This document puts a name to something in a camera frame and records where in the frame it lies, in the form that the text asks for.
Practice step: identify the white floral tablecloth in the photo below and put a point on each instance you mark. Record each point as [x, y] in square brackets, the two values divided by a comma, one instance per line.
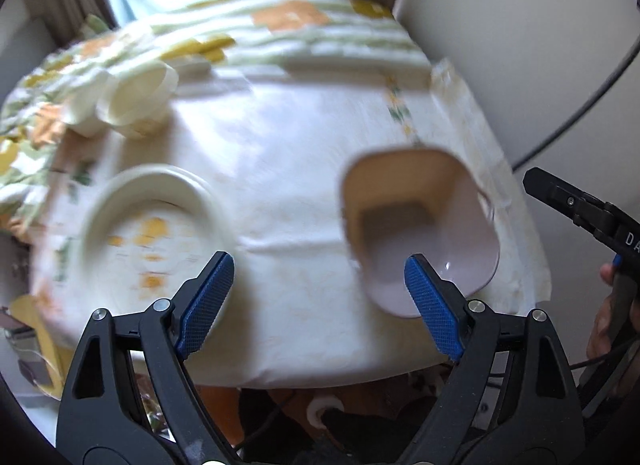
[300, 170]

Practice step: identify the cartoon print plate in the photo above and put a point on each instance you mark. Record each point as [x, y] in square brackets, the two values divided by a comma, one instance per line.
[150, 240]

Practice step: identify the black curved rod stand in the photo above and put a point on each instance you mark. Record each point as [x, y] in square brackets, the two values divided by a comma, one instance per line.
[600, 95]

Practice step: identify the floral striped blanket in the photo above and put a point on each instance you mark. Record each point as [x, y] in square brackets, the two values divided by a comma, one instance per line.
[280, 20]

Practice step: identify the cream round bowl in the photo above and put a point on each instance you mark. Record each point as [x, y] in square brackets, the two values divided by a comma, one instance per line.
[135, 97]

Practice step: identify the pink square bowl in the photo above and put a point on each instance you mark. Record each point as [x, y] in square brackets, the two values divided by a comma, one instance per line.
[425, 240]

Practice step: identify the person's right hand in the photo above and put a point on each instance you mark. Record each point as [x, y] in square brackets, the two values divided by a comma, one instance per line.
[607, 325]

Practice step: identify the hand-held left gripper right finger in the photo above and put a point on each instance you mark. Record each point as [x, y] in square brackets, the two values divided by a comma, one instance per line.
[434, 307]

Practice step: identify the white round bowl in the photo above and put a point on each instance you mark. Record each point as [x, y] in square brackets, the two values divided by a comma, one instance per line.
[86, 105]

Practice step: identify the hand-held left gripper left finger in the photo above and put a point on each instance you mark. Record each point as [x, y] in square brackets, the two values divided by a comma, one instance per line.
[205, 307]

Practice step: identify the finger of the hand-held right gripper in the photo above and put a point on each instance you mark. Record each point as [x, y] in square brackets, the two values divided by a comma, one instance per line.
[565, 195]

